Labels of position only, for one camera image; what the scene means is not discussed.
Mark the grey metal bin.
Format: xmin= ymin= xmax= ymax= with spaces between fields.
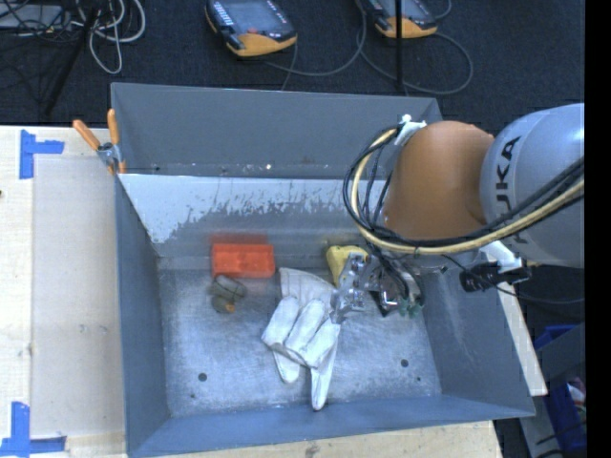
xmin=109 ymin=82 xmax=538 ymax=458

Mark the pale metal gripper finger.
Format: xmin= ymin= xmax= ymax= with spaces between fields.
xmin=339 ymin=251 xmax=369 ymax=288
xmin=329 ymin=284 xmax=369 ymax=325

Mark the grey-green toy animal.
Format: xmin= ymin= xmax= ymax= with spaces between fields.
xmin=206 ymin=274 xmax=249 ymax=316

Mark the white work glove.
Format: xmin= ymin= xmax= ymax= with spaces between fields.
xmin=260 ymin=266 xmax=343 ymax=412

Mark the orange rectangular block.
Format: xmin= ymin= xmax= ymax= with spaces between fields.
xmin=210 ymin=241 xmax=278 ymax=280

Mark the black cylinder on white bracket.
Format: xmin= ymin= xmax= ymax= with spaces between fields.
xmin=459 ymin=239 xmax=534 ymax=294

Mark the yellow sponge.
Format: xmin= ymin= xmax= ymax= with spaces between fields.
xmin=326 ymin=244 xmax=370 ymax=288

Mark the pale wood flat board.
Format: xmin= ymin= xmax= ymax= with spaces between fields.
xmin=29 ymin=153 xmax=128 ymax=450

